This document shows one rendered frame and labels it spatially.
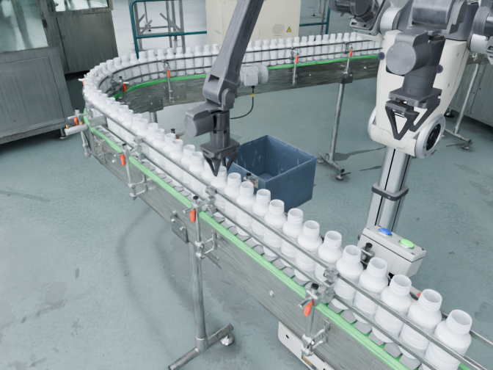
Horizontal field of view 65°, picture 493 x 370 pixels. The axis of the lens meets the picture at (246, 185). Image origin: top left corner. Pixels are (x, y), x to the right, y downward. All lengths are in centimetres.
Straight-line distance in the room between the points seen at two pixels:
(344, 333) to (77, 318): 169
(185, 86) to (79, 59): 377
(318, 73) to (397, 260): 217
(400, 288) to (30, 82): 369
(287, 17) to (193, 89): 298
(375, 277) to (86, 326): 176
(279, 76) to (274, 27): 252
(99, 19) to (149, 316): 477
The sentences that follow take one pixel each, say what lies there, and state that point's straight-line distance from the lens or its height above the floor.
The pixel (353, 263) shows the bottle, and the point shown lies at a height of 114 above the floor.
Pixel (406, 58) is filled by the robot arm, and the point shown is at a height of 157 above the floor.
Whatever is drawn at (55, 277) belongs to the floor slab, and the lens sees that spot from 267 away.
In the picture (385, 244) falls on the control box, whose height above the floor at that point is 111.
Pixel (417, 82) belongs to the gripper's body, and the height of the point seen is 151.
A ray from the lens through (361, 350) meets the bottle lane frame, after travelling 99.
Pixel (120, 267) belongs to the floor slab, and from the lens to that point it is 260.
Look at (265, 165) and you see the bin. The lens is 196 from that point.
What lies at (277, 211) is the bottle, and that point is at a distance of 100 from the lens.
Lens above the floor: 175
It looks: 33 degrees down
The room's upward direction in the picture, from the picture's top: 1 degrees clockwise
